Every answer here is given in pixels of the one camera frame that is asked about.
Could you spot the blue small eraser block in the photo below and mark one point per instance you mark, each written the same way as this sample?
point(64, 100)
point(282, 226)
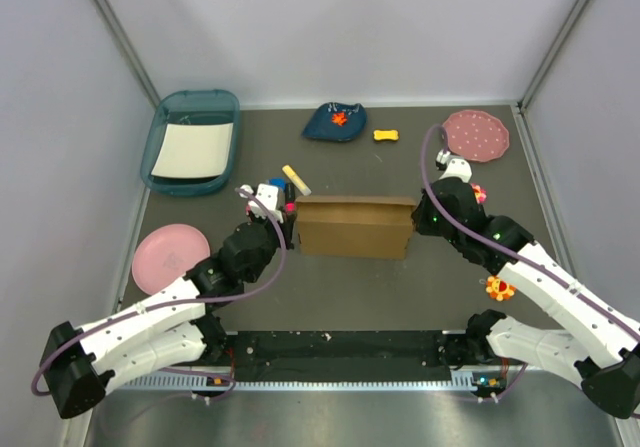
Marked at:
point(278, 182)

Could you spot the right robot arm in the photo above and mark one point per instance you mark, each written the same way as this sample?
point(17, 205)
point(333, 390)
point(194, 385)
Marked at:
point(596, 348)

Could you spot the pink dotted plate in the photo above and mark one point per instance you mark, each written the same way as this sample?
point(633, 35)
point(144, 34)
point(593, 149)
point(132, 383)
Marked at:
point(476, 136)

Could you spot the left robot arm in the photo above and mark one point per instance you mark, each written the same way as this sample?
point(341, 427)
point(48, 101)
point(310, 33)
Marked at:
point(82, 365)

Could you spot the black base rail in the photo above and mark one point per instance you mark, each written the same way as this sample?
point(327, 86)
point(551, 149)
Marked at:
point(347, 356)

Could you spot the orange yellow flower charm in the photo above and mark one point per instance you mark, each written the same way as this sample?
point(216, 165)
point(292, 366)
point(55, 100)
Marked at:
point(497, 289)

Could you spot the black pink highlighter marker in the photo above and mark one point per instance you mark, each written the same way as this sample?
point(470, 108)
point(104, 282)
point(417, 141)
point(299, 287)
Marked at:
point(290, 200)

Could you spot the teal plastic bin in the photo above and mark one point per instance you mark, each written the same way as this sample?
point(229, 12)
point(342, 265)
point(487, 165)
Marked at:
point(190, 107)

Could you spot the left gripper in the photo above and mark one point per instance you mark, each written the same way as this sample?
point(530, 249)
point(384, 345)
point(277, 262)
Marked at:
point(286, 232)

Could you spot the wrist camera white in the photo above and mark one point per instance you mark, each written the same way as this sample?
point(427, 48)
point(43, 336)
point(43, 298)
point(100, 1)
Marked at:
point(453, 166)
point(262, 199)

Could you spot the aluminium frame profile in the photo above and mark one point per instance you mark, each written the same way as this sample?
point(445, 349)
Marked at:
point(482, 382)

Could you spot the brown cardboard box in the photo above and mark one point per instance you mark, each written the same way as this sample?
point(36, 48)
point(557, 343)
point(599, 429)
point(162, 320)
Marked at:
point(356, 226)

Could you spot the yellow bone sponge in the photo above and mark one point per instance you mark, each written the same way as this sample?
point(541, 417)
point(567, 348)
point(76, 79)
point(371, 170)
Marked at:
point(386, 135)

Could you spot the plain pink plate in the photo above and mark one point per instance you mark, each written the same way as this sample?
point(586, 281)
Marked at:
point(166, 254)

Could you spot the dark blue fish dish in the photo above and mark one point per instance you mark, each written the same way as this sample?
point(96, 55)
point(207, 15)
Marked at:
point(336, 122)

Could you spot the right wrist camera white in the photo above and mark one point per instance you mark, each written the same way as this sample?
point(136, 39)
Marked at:
point(453, 166)

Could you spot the yellow pink marker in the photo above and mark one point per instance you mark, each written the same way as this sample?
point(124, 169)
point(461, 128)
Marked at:
point(298, 182)

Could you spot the white paper sheet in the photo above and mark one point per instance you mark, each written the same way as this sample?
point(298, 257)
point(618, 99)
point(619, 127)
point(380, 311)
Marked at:
point(194, 151)

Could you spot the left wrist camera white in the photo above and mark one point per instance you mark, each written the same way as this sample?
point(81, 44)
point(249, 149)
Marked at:
point(262, 199)

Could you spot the pink flower charm right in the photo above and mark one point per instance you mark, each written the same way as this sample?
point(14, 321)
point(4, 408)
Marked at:
point(480, 193)

